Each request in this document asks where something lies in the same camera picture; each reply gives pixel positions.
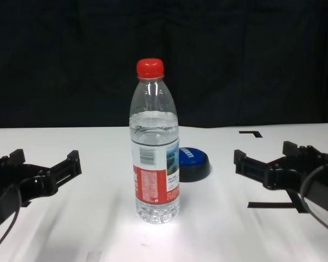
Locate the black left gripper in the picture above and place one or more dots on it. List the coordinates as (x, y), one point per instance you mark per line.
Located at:
(30, 185)

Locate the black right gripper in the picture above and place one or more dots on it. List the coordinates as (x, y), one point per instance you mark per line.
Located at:
(287, 174)

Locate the blue push button black base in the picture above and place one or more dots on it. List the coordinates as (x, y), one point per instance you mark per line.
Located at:
(194, 161)

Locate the clear water bottle red cap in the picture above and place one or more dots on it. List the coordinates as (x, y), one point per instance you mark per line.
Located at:
(153, 122)

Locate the black L-shaped tape mark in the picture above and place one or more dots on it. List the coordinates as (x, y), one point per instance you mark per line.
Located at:
(255, 133)

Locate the black T-shaped tape mark long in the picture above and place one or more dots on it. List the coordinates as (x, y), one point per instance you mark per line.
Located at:
(270, 205)

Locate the black curtain backdrop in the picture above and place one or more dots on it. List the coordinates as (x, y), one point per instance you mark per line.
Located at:
(71, 54)

